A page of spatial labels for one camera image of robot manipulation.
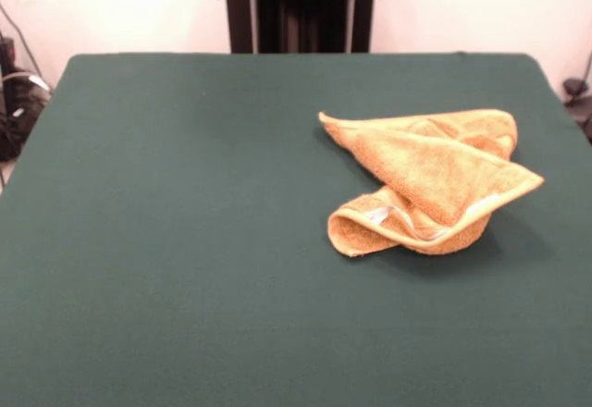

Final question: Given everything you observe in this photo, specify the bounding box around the white cable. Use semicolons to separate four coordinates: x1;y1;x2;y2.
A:
0;70;52;94

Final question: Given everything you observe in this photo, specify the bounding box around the orange terry towel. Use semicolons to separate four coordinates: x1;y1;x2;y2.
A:
317;108;546;258

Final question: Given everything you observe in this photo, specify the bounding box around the black robot pedestal frame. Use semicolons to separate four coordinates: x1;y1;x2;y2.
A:
216;0;384;55

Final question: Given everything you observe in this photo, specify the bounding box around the small black plug adapter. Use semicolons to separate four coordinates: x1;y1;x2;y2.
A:
562;78;591;105

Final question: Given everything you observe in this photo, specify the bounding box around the black equipment box with cables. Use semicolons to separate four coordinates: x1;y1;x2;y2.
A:
0;73;51;162

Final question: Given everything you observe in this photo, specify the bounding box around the dark green table cloth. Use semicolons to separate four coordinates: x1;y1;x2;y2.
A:
0;53;592;407

